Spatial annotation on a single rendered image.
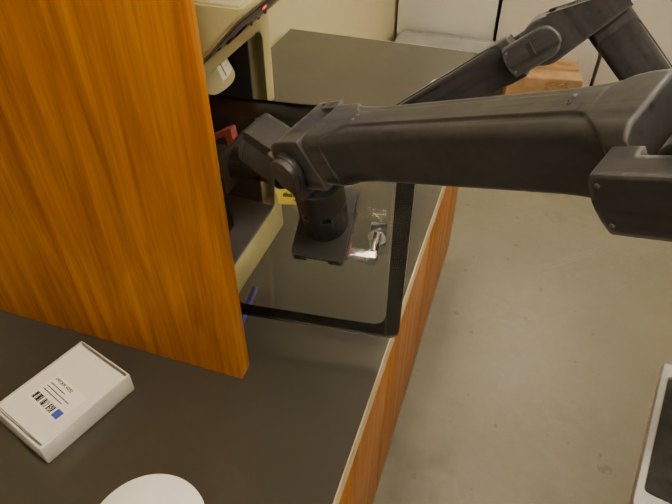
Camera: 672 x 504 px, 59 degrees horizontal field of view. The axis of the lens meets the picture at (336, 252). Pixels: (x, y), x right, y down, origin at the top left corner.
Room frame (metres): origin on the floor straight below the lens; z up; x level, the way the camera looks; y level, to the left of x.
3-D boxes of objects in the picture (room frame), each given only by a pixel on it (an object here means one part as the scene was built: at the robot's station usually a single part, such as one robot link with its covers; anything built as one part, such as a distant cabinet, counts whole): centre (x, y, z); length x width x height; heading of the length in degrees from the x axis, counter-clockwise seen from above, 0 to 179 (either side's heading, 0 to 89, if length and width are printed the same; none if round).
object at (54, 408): (0.54, 0.42, 0.96); 0.16 x 0.12 x 0.04; 145
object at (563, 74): (3.28, -1.20, 0.14); 0.41 x 0.33 x 0.29; 78
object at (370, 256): (0.62, -0.02, 1.20); 0.10 x 0.05 x 0.03; 78
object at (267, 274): (0.67, 0.05, 1.19); 0.30 x 0.01 x 0.40; 78
